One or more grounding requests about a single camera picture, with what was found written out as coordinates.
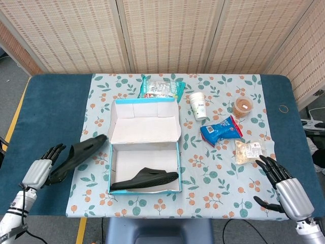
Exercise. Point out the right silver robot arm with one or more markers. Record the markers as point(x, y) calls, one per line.
point(311, 231)

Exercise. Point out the white office chair base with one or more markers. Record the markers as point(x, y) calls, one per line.
point(313, 123)

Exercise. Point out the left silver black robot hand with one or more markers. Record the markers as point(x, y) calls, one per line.
point(36, 174)

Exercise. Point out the teal silver snack bag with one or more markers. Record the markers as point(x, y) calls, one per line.
point(160, 87)

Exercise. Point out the black rubber slipper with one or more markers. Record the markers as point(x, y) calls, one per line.
point(76, 157)
point(149, 180)

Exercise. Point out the clear bag of nuts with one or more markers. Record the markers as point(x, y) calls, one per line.
point(247, 152)

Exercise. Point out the woven bamboo folding screen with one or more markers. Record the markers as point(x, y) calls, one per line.
point(167, 35)

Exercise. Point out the floral leaf print tablecloth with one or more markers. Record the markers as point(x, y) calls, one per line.
point(218, 183)

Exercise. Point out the blue white cardboard shoe box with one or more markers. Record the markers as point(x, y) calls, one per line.
point(144, 127)

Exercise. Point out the clear tub of brown snacks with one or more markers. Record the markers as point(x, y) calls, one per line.
point(243, 106)

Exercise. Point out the tan rubber band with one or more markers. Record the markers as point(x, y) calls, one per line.
point(279, 109)

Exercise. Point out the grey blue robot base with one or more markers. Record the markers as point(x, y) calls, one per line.
point(157, 231)

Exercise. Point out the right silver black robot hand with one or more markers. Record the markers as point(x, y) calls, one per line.
point(295, 198)

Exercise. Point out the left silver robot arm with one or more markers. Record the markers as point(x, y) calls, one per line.
point(14, 216)

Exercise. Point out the blue red snack bag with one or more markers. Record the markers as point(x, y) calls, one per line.
point(219, 130)

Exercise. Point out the white paper cup stack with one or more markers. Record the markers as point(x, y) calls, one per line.
point(198, 106)

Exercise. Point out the black object beside table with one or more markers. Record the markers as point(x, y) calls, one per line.
point(318, 160)

